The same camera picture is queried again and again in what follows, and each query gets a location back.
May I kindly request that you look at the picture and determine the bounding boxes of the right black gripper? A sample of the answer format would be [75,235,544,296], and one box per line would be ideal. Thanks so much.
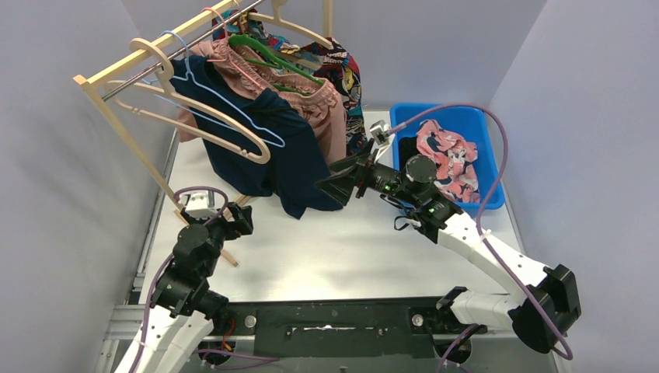
[316,138,420,204]

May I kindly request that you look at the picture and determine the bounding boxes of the black mesh shorts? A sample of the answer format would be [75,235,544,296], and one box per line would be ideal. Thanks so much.
[398,137,420,170]

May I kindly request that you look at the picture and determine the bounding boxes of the navy blue shorts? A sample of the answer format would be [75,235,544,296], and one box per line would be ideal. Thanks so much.
[170,56,342,218]

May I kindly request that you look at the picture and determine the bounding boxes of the pink shark print shorts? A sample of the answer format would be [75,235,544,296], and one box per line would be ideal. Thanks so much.
[416,119,481,204]

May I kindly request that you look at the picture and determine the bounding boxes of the beige wooden hanger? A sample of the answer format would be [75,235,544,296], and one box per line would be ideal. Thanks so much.
[113,38,270,164]

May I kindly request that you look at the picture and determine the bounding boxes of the light blue wire hanger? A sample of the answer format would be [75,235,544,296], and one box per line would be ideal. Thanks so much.
[159,30,286,148]

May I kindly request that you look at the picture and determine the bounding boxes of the pink wire hanger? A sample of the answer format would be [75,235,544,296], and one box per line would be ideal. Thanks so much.
[190,25,274,98]

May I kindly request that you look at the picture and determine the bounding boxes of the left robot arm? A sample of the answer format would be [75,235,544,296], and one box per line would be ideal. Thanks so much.
[116,202,253,372]

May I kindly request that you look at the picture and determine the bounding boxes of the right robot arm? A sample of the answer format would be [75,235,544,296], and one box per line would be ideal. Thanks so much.
[316,151,581,359]

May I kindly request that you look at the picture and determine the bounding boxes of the dusty pink shorts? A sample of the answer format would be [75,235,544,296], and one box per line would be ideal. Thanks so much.
[190,39,347,164]

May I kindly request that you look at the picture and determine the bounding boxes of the colourful comic print shorts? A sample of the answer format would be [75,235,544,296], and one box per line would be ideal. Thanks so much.
[229,16,367,156]

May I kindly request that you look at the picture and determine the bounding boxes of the green plastic hanger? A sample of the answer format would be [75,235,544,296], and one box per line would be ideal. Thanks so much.
[228,34,325,87]

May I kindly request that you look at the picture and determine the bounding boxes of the beige hanger at back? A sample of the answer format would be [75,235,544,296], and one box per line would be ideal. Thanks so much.
[247,0,333,49]

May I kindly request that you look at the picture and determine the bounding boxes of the blue plastic bin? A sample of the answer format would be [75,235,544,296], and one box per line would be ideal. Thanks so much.
[390,103,498,215]

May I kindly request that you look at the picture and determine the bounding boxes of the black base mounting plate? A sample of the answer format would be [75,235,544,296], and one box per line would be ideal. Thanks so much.
[196,297,466,358]

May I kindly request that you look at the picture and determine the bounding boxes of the metal hanging rod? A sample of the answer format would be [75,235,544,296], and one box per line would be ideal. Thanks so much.
[88,0,263,102]

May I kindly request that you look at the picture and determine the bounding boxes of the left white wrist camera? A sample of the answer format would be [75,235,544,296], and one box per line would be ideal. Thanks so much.
[180,190,216,219]

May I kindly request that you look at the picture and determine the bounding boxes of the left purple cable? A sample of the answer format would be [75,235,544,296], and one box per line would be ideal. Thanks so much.
[127,186,231,373]

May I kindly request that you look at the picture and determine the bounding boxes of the purple cable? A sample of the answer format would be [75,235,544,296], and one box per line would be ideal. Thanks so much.
[385,103,574,373]
[127,186,231,373]

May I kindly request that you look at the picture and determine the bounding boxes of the aluminium table frame rail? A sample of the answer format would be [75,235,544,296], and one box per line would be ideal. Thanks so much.
[94,140,178,372]

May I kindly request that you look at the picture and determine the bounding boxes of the wooden clothes rack frame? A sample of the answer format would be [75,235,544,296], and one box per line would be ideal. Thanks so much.
[71,0,335,267]

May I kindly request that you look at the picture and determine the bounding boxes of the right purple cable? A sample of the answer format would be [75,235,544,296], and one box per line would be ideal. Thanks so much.
[385,103,574,373]

